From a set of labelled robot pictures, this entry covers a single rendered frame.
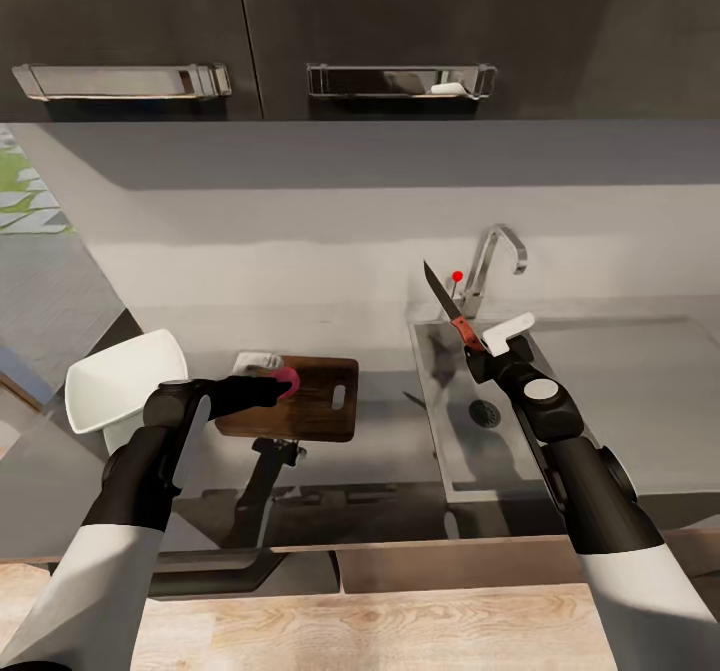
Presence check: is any parer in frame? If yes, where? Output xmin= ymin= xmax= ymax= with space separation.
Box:
xmin=424 ymin=260 xmax=487 ymax=354

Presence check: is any vidalia onion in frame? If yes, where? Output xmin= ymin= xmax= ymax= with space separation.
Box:
xmin=270 ymin=367 xmax=300 ymax=399

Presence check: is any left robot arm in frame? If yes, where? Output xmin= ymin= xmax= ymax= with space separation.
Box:
xmin=0 ymin=352 xmax=292 ymax=671

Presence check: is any cutting board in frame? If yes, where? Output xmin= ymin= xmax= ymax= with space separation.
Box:
xmin=214 ymin=355 xmax=360 ymax=439

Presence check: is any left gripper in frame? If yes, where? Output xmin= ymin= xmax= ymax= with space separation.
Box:
xmin=224 ymin=376 xmax=292 ymax=414

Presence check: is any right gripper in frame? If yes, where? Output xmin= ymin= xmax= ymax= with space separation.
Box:
xmin=466 ymin=336 xmax=534 ymax=385

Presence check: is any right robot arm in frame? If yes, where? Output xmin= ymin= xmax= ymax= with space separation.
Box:
xmin=466 ymin=312 xmax=720 ymax=671

